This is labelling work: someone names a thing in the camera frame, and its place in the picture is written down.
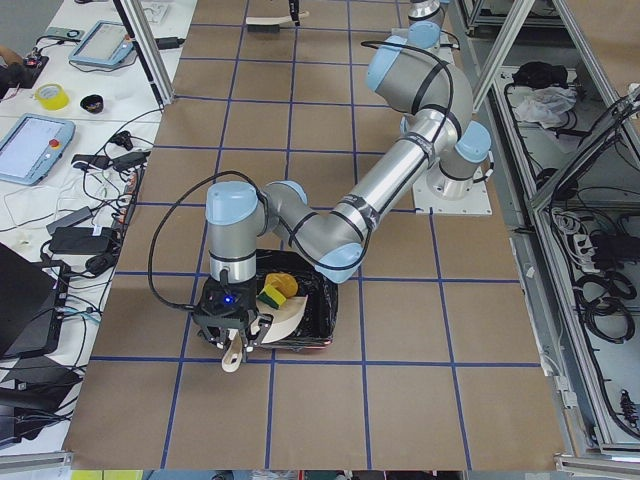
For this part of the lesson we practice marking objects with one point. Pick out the yellow tape roll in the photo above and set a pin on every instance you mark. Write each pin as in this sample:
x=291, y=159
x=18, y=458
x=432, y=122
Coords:
x=52, y=97

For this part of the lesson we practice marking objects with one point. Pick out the teach pendant tablet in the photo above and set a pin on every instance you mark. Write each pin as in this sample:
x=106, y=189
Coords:
x=33, y=146
x=105, y=46

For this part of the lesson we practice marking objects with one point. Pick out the beige hand brush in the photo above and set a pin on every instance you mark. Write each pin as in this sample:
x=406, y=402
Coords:
x=271, y=24

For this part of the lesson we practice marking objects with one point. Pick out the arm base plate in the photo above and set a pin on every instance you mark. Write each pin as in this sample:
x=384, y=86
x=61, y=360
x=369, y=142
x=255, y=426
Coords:
x=434, y=193

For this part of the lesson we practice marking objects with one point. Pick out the pink bin with black bag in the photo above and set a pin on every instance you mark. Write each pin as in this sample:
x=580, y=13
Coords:
x=318, y=322

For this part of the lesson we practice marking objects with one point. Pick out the crumpled white cloth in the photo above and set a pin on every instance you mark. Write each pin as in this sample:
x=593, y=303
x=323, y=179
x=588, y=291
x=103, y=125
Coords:
x=548, y=107

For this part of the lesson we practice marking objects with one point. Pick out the upper teach pendant tablet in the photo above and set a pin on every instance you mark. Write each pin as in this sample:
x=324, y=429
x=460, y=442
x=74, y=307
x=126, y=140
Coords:
x=105, y=46

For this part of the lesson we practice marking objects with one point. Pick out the green yellow sponge piece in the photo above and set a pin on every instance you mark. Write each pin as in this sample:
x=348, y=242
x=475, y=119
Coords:
x=271, y=296

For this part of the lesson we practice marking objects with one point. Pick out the small black bowl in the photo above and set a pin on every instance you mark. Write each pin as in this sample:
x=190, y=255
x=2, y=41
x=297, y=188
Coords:
x=93, y=103

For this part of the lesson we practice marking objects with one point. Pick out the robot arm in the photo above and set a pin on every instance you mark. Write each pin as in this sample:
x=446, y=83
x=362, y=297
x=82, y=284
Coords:
x=439, y=137

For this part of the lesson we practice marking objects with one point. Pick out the lower teach pendant tablet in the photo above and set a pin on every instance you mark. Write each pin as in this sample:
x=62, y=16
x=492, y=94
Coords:
x=33, y=146

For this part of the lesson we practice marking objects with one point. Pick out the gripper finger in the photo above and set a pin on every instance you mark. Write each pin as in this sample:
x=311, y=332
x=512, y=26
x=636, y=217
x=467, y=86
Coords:
x=257, y=331
x=212, y=332

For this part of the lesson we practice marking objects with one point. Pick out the black power brick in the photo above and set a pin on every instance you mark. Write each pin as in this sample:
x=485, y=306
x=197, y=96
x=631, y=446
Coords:
x=82, y=240

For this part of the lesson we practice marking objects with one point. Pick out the yellow potato-like lump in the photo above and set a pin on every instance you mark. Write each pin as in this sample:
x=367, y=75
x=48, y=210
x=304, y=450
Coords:
x=284, y=282

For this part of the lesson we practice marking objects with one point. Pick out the black laptop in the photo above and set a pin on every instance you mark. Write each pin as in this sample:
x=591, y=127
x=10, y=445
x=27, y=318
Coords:
x=33, y=295

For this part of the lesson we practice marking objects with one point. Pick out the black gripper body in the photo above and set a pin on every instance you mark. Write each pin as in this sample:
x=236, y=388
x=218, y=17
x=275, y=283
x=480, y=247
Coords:
x=245, y=296

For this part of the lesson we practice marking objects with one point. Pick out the beige plastic dustpan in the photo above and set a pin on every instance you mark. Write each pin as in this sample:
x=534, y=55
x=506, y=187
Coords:
x=285, y=320

